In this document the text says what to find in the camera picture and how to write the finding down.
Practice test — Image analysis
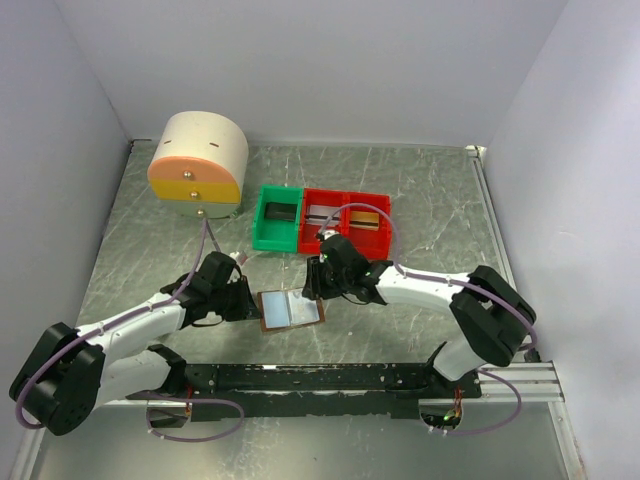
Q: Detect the black VIP card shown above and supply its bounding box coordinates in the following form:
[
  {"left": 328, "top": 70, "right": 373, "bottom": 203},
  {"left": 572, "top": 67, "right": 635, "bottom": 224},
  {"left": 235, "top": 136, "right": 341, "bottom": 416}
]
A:
[{"left": 264, "top": 202, "right": 298, "bottom": 222}]

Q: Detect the red right plastic bin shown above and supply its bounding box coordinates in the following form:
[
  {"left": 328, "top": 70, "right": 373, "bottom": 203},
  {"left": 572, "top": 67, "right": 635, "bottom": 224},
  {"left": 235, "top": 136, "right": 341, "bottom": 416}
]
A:
[{"left": 345, "top": 192, "right": 392, "bottom": 260}]

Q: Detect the red plastic bin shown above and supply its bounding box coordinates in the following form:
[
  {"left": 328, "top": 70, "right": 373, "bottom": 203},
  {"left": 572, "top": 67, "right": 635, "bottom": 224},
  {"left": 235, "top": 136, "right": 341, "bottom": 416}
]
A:
[
  {"left": 345, "top": 192, "right": 392, "bottom": 260},
  {"left": 298, "top": 188, "right": 348, "bottom": 255}
]

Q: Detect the brown leather card holder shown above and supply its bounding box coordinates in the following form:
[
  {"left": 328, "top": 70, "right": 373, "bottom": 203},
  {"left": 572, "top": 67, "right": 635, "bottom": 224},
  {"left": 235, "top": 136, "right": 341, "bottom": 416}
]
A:
[{"left": 257, "top": 288, "right": 325, "bottom": 333}]

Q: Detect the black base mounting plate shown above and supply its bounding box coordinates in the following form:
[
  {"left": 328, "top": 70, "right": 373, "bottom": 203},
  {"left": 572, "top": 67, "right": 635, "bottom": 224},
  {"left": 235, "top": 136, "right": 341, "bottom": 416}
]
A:
[{"left": 124, "top": 362, "right": 483, "bottom": 423}]

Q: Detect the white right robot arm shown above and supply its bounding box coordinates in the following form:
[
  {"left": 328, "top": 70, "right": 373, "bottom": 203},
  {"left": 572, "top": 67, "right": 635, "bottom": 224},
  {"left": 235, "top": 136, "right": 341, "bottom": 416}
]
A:
[{"left": 302, "top": 234, "right": 536, "bottom": 398}]

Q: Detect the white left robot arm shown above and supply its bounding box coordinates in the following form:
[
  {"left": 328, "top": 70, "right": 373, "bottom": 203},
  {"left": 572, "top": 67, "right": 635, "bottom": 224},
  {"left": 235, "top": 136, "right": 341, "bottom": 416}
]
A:
[{"left": 9, "top": 251, "right": 260, "bottom": 436}]

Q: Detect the silver white card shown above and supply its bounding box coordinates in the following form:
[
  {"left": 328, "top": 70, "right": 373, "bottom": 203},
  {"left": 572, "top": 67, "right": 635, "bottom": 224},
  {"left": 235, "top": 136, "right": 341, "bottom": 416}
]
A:
[{"left": 304, "top": 204, "right": 341, "bottom": 227}]

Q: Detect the green plastic bin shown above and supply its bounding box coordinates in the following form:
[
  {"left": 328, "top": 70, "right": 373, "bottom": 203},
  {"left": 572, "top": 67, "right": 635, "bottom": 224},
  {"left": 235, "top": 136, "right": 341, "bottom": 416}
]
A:
[{"left": 252, "top": 185, "right": 304, "bottom": 253}]

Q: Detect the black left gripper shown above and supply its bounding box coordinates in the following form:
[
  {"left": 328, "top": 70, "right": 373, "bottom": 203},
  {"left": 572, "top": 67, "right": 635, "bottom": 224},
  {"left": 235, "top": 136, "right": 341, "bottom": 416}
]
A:
[{"left": 210, "top": 275, "right": 262, "bottom": 322}]

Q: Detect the red middle plastic bin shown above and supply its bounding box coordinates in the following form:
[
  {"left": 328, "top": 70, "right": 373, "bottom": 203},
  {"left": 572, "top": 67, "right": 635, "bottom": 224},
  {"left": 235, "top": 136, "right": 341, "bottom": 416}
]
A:
[{"left": 298, "top": 188, "right": 348, "bottom": 255}]

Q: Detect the round mini drawer cabinet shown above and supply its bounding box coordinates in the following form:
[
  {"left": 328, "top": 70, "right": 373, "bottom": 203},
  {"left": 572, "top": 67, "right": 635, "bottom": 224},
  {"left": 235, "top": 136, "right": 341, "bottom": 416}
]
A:
[{"left": 147, "top": 111, "right": 249, "bottom": 219}]

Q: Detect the gold card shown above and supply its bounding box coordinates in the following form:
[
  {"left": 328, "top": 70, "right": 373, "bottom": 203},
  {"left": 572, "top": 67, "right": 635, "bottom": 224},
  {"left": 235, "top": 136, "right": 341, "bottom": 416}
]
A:
[{"left": 349, "top": 210, "right": 380, "bottom": 231}]

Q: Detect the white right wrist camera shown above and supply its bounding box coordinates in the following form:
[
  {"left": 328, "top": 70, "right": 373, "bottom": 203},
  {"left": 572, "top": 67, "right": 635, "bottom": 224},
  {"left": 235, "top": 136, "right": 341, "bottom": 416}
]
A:
[{"left": 321, "top": 229, "right": 338, "bottom": 241}]

